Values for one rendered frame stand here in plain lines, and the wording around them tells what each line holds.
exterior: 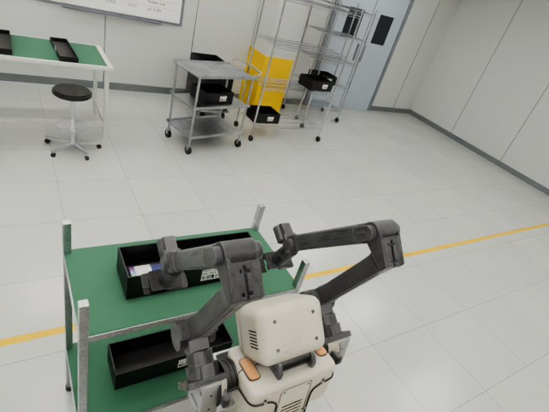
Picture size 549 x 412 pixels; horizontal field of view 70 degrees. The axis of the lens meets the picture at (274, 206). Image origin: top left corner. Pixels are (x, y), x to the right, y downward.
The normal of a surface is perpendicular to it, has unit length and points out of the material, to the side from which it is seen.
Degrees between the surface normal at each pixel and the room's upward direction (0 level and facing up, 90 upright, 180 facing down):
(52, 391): 0
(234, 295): 47
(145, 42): 90
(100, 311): 0
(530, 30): 90
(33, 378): 0
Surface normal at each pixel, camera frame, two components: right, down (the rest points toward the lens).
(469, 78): -0.84, 0.07
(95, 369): 0.26, -0.82
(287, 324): 0.53, -0.13
